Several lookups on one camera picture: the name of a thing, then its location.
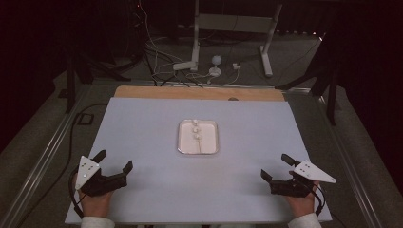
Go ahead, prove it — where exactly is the black stand with legs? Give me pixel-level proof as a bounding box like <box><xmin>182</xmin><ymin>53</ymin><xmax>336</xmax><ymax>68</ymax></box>
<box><xmin>64</xmin><ymin>47</ymin><xmax>144</xmax><ymax>114</ymax></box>
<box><xmin>275</xmin><ymin>31</ymin><xmax>339</xmax><ymax>126</ymax></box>

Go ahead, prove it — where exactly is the pale blue table mat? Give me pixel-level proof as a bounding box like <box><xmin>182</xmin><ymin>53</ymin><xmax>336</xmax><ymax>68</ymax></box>
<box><xmin>65</xmin><ymin>97</ymin><xmax>333</xmax><ymax>224</ymax></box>

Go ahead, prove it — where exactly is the white floor cable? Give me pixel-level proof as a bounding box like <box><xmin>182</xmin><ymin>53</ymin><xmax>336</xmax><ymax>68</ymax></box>
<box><xmin>138</xmin><ymin>0</ymin><xmax>240</xmax><ymax>87</ymax></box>

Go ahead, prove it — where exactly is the person's right hand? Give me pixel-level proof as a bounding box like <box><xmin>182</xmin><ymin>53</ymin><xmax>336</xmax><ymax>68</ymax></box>
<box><xmin>284</xmin><ymin>180</ymin><xmax>320</xmax><ymax>219</ymax></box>

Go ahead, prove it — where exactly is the black square floor plate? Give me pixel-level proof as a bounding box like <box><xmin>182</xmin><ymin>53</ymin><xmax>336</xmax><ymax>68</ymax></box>
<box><xmin>77</xmin><ymin>113</ymin><xmax>95</xmax><ymax>126</ymax></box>

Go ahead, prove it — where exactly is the metal floor rail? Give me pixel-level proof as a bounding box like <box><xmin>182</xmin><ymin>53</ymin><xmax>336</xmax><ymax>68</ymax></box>
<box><xmin>316</xmin><ymin>94</ymin><xmax>385</xmax><ymax>228</ymax></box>
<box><xmin>0</xmin><ymin>83</ymin><xmax>93</xmax><ymax>228</ymax></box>

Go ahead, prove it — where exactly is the left hand-held gripper black cable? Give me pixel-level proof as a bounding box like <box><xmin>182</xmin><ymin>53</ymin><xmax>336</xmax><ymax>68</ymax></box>
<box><xmin>67</xmin><ymin>167</ymin><xmax>86</xmax><ymax>219</ymax></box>

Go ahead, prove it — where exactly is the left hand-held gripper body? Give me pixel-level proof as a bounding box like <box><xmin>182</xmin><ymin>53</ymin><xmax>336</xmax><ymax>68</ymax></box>
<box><xmin>74</xmin><ymin>155</ymin><xmax>128</xmax><ymax>198</ymax></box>

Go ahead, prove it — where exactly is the hand-held gripper black cable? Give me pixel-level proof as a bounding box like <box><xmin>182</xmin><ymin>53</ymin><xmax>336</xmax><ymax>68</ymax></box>
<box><xmin>308</xmin><ymin>182</ymin><xmax>326</xmax><ymax>218</ymax></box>
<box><xmin>67</xmin><ymin>167</ymin><xmax>86</xmax><ymax>219</ymax></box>

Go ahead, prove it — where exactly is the long black floor cable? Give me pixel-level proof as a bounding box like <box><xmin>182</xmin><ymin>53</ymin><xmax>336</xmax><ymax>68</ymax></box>
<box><xmin>17</xmin><ymin>103</ymin><xmax>109</xmax><ymax>228</ymax></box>

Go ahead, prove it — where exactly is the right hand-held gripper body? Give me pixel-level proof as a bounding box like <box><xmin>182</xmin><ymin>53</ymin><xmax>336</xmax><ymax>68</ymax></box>
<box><xmin>269</xmin><ymin>160</ymin><xmax>337</xmax><ymax>199</ymax></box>

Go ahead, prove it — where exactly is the square white tray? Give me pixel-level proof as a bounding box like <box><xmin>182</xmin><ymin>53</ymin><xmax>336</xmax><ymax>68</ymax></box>
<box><xmin>177</xmin><ymin>119</ymin><xmax>221</xmax><ymax>156</ymax></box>

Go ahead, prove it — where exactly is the right hand-held gripper black cable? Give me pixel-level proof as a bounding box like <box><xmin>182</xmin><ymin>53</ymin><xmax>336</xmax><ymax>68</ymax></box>
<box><xmin>308</xmin><ymin>182</ymin><xmax>326</xmax><ymax>218</ymax></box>

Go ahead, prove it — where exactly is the small white round camera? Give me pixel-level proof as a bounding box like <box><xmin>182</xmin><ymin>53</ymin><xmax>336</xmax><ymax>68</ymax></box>
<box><xmin>208</xmin><ymin>55</ymin><xmax>222</xmax><ymax>78</ymax></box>

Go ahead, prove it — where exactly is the person's left hand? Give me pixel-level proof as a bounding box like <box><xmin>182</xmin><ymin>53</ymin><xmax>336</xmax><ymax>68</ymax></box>
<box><xmin>71</xmin><ymin>175</ymin><xmax>114</xmax><ymax>219</ymax></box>

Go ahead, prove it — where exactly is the white metal stand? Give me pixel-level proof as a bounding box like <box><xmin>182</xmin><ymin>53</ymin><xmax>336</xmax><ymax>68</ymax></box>
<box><xmin>190</xmin><ymin>0</ymin><xmax>283</xmax><ymax>78</ymax></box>

